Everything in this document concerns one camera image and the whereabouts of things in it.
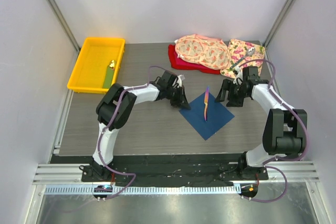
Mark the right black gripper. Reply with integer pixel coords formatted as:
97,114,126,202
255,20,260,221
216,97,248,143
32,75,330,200
215,79,249,108

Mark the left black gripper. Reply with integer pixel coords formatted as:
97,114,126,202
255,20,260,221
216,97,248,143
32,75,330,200
165,85,190,110

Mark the iridescent rainbow knife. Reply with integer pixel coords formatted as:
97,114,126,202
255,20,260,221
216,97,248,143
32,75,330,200
204,86,209,122

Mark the blue paper napkin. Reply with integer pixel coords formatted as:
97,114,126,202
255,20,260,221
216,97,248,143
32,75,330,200
179,92,234,141

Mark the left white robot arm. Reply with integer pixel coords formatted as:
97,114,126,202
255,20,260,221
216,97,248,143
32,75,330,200
79,70,191,182

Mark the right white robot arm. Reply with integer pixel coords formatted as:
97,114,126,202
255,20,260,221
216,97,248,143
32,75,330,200
215,67,307,180

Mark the floral yellow placemat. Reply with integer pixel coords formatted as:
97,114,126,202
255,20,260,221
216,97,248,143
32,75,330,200
220,39,266,79

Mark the red folded cloth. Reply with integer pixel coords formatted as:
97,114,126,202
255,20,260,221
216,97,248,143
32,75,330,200
168,45,221,75

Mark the floral round mesh cover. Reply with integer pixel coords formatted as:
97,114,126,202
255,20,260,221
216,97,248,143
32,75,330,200
174,34,230,70

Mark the green gold-tipped utensil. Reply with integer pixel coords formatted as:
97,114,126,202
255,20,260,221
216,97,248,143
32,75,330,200
102,60,115,89

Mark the yellow plastic bin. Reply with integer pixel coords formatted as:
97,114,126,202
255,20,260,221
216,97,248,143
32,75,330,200
67,37,125,94

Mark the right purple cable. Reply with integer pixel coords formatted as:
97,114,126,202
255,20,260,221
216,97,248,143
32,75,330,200
236,59,308,203

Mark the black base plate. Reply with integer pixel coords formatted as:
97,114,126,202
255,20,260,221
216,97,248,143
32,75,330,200
50,154,270,187

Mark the right aluminium corner post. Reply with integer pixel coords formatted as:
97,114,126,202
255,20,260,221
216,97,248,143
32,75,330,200
263,0,296,47

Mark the aluminium corner post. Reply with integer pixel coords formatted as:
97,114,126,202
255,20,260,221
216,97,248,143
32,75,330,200
46,0,81,53
263,0,296,47

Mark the white slotted cable duct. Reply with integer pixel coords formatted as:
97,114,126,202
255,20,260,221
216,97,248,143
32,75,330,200
45,184,241,195

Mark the left aluminium corner post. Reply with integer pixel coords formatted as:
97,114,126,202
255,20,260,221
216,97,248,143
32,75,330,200
46,0,81,53

